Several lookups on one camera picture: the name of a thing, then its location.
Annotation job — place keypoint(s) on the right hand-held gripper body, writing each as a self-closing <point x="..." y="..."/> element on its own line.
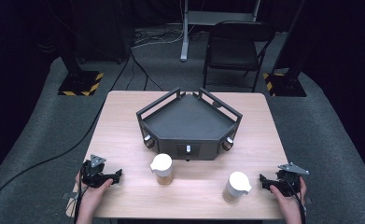
<point x="290" y="182"/>

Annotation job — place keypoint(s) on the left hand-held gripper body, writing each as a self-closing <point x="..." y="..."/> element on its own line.
<point x="93" y="175"/>

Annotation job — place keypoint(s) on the black corner rack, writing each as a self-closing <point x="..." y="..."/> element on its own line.
<point x="188" y="121"/>

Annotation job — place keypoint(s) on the person's left hand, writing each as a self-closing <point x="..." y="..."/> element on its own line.
<point x="91" y="196"/>

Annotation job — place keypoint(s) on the person's right hand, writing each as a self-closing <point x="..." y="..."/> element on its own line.
<point x="290" y="203"/>

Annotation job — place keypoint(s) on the grey tape piece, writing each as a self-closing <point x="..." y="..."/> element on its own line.
<point x="308" y="200"/>

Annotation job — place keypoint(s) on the black stand with striped base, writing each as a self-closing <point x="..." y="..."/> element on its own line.
<point x="79" y="82"/>
<point x="284" y="84"/>

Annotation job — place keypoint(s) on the black folding chair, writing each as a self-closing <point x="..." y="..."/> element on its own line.
<point x="233" y="49"/>

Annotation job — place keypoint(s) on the grey metal desk frame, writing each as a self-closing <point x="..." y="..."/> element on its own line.
<point x="185" y="34"/>

